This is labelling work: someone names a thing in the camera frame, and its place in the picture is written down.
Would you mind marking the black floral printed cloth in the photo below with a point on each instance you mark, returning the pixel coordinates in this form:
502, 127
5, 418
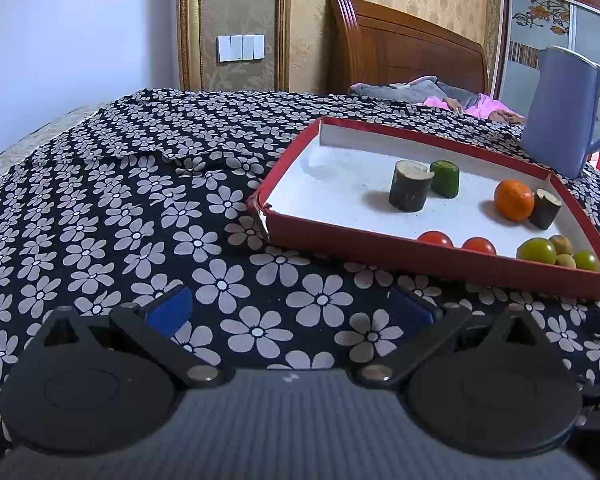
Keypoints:
130, 210

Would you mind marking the large green plum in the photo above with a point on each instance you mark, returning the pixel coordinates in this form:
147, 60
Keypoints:
535, 250

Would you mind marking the green cucumber piece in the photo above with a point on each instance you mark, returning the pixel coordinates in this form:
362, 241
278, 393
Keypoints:
446, 180

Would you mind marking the small dark sugarcane piece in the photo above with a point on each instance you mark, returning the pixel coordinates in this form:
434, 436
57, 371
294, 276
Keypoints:
544, 210

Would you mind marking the purple electric kettle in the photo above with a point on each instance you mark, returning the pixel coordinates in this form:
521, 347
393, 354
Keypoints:
560, 110

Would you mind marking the red cardboard tray white inside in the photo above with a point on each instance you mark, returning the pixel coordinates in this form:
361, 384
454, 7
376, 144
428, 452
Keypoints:
355, 185

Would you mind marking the brown patterned cloth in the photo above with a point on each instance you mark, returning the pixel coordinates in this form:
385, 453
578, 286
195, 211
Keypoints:
507, 117

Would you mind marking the small tan longan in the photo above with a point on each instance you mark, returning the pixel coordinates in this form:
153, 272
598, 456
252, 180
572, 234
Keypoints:
561, 244
566, 261

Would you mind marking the orange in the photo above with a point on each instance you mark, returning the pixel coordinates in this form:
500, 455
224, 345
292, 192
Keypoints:
514, 201

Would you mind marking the large dark sugarcane piece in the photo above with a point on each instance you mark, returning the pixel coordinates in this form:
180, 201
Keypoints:
409, 187

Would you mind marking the small green plum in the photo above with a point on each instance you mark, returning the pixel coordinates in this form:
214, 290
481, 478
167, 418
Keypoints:
587, 261

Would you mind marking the white wall switch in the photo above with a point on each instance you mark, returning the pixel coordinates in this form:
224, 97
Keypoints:
241, 48

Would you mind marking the wooden wardrobe with glass doors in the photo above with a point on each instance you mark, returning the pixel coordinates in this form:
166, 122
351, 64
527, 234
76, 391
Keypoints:
550, 15

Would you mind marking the small white box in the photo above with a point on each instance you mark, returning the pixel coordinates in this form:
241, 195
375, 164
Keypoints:
399, 87

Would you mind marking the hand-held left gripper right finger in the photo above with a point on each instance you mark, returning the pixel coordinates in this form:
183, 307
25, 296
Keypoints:
410, 310

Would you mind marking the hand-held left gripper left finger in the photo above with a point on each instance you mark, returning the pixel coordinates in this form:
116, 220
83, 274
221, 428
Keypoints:
171, 310

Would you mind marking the gold wall moulding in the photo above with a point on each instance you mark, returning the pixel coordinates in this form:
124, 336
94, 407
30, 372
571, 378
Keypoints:
282, 25
190, 25

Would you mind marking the wooden bed headboard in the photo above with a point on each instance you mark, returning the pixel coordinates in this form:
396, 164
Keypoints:
405, 45

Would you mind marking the red tomato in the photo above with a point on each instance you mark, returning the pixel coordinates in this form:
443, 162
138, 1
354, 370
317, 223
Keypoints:
479, 246
435, 239

